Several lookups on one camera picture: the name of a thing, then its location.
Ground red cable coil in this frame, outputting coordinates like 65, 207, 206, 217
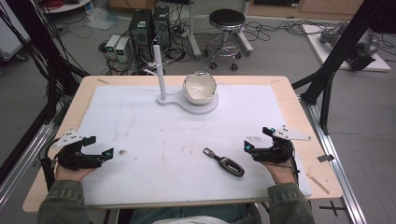
42, 0, 65, 10

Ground grey power supply unit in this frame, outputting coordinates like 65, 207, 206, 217
114, 37, 132, 63
105, 34, 121, 60

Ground white panel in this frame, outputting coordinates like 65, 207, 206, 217
0, 0, 31, 63

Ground person's right hand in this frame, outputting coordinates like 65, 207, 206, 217
262, 161, 297, 186

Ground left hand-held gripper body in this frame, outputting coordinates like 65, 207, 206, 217
55, 128, 106, 171

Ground white desk leg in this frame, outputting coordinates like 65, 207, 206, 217
186, 0, 203, 61
235, 0, 255, 58

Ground white foam mat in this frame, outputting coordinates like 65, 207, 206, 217
78, 83, 313, 206

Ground white bowl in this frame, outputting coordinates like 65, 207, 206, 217
182, 71, 218, 105

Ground thin wooden stick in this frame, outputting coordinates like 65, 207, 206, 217
306, 173, 331, 195

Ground person's legs in jeans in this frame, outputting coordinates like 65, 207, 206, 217
129, 203, 263, 224

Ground aluminium rail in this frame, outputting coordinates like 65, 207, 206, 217
0, 122, 56, 207
299, 95, 369, 224

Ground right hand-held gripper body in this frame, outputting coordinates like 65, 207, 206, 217
251, 125, 312, 164

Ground black computer tower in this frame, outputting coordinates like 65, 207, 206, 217
128, 8, 154, 61
151, 5, 172, 49

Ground black round stool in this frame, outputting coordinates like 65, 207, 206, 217
204, 8, 247, 72

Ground white board on floor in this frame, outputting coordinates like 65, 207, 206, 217
301, 23, 392, 73

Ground black car key with clip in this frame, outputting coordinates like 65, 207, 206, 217
203, 147, 246, 178

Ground round white table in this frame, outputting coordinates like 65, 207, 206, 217
41, 0, 93, 14

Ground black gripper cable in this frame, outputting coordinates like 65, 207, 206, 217
290, 148, 301, 184
39, 138, 60, 191

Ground white stand with post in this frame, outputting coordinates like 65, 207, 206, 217
153, 44, 219, 116

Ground black floor cables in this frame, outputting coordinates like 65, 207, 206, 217
245, 20, 347, 43

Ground black metal frame post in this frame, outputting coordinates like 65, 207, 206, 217
291, 0, 396, 135
6, 0, 91, 94

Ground black tape piece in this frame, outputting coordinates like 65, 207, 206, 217
317, 153, 335, 163

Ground clear plastic bag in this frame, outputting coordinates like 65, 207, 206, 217
85, 7, 120, 32

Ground person's left hand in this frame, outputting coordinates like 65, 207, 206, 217
54, 163, 96, 183

